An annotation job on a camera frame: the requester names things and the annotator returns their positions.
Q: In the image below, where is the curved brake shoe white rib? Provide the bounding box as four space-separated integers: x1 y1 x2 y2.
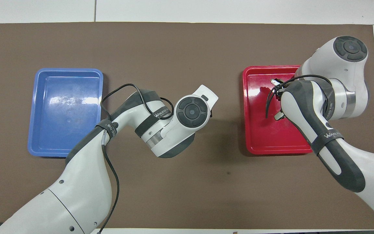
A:
271 78 286 121

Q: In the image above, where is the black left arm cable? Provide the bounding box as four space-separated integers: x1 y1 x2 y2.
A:
98 84 174 234

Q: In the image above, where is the black velcro cable strap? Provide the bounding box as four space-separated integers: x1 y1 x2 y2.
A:
318 80 336 121
95 119 118 144
310 128 344 154
134 106 172 137

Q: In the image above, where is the brown table mat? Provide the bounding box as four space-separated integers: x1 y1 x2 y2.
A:
0 22 374 229

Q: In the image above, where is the blue plastic tray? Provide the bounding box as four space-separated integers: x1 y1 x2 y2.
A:
27 68 104 158

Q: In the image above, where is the red plastic tray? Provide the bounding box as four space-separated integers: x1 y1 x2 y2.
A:
242 65 314 155

